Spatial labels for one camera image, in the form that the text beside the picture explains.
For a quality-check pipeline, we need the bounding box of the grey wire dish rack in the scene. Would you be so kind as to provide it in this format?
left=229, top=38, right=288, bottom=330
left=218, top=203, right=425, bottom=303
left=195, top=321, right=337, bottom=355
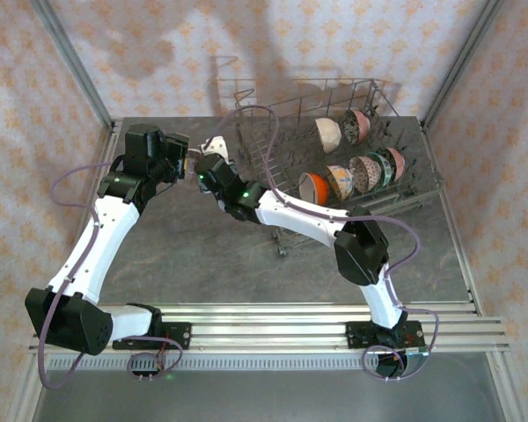
left=233, top=77, right=444, bottom=258

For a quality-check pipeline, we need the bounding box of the orange bowl white inside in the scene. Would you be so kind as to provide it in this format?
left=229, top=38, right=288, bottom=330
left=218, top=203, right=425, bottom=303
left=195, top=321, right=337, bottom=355
left=297, top=171, right=331, bottom=207

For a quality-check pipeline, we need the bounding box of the orange blue floral bowl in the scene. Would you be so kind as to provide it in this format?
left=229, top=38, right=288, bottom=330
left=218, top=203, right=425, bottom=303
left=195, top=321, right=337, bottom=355
left=325, top=164, right=356, bottom=203

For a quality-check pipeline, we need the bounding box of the plain white bowl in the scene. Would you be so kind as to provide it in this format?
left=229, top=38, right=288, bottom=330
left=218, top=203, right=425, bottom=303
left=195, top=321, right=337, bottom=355
left=314, top=117, right=342, bottom=154

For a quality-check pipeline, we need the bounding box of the dark patterned white bowl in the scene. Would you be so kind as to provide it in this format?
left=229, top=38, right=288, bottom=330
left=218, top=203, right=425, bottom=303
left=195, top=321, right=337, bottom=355
left=337, top=108, right=371, bottom=145

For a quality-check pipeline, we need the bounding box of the aluminium table side rail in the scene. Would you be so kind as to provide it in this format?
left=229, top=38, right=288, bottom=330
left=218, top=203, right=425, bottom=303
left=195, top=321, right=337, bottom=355
left=52, top=125, right=121, bottom=317
left=421, top=122, right=485, bottom=317

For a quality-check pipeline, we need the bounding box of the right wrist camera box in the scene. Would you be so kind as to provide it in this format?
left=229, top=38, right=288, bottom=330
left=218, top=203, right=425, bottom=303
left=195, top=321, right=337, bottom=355
left=201, top=135, right=231, bottom=158

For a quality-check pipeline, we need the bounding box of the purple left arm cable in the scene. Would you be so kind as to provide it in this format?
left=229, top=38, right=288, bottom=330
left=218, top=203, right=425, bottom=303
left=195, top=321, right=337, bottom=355
left=37, top=161, right=184, bottom=391

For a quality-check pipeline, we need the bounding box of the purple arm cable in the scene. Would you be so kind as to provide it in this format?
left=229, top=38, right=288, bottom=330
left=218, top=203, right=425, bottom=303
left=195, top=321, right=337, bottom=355
left=37, top=161, right=184, bottom=391
left=204, top=104, right=441, bottom=382

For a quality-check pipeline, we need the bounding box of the aluminium frame post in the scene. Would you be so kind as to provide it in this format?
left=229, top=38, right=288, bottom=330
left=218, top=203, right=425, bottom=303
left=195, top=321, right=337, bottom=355
left=419, top=0, right=506, bottom=132
left=29, top=0, right=118, bottom=132

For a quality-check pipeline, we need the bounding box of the aluminium mounting rail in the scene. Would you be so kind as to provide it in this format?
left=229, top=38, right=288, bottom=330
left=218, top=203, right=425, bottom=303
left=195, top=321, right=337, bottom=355
left=28, top=302, right=510, bottom=353

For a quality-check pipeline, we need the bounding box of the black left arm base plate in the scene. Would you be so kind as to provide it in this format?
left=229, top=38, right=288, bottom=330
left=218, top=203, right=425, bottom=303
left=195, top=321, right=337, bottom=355
left=112, top=322, right=192, bottom=351

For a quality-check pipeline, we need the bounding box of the slotted grey cable duct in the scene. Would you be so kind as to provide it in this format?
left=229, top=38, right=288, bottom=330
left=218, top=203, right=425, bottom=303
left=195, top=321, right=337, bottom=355
left=48, top=354, right=379, bottom=373

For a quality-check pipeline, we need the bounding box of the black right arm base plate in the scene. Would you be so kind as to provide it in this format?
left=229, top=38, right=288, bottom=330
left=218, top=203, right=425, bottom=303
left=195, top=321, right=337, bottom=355
left=345, top=320, right=426, bottom=351

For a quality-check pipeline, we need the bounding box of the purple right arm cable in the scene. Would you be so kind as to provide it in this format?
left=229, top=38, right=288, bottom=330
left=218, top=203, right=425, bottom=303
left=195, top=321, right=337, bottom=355
left=204, top=104, right=441, bottom=382

